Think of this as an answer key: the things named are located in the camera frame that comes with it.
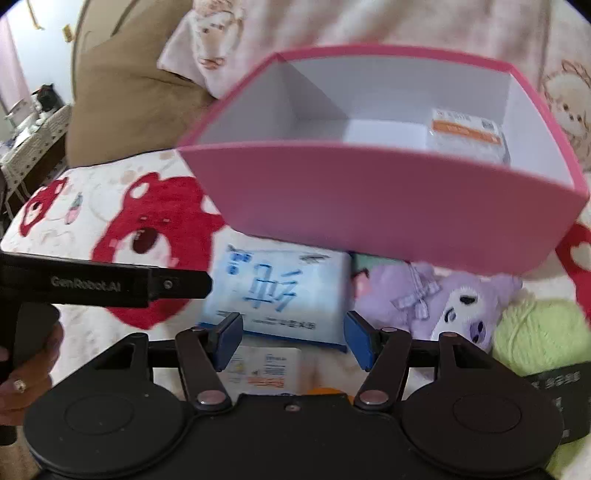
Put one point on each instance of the purple plush toy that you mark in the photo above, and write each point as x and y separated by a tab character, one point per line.
438	300

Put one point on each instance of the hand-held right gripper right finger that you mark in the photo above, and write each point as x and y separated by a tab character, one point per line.
358	339

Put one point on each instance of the table with white lace cloth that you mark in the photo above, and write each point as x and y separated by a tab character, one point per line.
32	138

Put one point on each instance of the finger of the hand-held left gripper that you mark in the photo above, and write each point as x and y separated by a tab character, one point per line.
184	284

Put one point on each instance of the white packet with orange label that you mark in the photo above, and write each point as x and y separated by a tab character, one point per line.
466	134

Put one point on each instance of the small white tissue packet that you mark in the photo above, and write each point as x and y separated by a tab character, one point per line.
263	369

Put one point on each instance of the person's left hand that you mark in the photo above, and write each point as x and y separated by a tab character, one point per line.
32	383

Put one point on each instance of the green yarn ball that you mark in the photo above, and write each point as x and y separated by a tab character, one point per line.
535	332

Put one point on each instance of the dark object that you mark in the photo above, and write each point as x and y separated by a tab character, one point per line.
48	98

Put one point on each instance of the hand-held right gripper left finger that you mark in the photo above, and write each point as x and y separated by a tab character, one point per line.
227	339

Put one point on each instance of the blue wet wipes pack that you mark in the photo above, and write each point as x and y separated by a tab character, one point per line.
277	286

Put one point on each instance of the pink cardboard box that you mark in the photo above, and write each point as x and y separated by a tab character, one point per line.
383	203

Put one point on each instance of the brown pillow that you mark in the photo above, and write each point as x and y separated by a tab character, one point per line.
124	101

